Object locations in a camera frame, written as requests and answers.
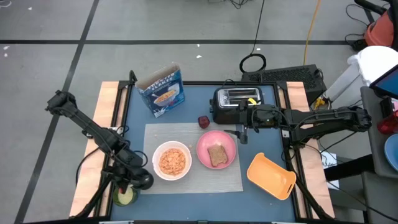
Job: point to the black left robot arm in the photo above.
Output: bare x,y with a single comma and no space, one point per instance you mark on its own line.
93,133

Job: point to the yellow plastic basket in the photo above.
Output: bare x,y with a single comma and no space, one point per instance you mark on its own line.
270,175

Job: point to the black and chrome toaster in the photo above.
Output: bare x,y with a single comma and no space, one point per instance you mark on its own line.
227,113

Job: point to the black computer case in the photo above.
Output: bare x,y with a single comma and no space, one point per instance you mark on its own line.
280,76

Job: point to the pink plastic plate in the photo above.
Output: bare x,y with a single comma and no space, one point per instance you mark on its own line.
205,140

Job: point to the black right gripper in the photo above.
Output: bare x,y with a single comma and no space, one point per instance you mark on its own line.
264,115

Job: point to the black tablet screen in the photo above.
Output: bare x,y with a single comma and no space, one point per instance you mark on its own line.
388,84

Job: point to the orange bucket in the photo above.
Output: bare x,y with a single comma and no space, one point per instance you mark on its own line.
379,31

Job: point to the brown toast slice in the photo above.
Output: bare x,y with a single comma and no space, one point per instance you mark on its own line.
217,155

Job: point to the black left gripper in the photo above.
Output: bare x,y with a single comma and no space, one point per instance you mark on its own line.
130,172

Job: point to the white ceramic bowl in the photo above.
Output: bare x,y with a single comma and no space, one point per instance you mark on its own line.
155,165

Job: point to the grey woven placemat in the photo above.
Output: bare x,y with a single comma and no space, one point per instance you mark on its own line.
199,183

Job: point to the blue plate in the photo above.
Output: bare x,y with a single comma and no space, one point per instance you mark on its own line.
392,152

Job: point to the yellow plug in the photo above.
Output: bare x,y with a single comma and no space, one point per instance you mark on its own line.
319,102

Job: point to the dark red apple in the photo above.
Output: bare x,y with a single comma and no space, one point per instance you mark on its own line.
203,122

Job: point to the green cup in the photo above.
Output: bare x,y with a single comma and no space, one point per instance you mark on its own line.
125,199

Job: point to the grey side cabinet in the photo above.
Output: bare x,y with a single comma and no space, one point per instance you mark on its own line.
379,161

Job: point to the red translucent container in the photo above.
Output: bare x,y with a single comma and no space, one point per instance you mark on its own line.
387,124

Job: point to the black cup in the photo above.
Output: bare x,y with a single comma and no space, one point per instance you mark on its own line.
147,182

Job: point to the yellow tag on right gripper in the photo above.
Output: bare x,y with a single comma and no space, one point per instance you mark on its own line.
252,101

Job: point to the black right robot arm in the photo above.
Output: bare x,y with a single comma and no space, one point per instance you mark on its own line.
326,119

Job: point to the white paper sheet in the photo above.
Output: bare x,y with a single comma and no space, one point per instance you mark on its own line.
329,161

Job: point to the orange cereal flakes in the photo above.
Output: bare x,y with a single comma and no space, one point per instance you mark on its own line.
172,162

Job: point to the white cloth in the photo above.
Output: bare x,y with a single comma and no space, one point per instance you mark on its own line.
373,60

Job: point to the blue frosted flakes cereal box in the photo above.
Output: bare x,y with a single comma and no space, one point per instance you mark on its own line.
163,93

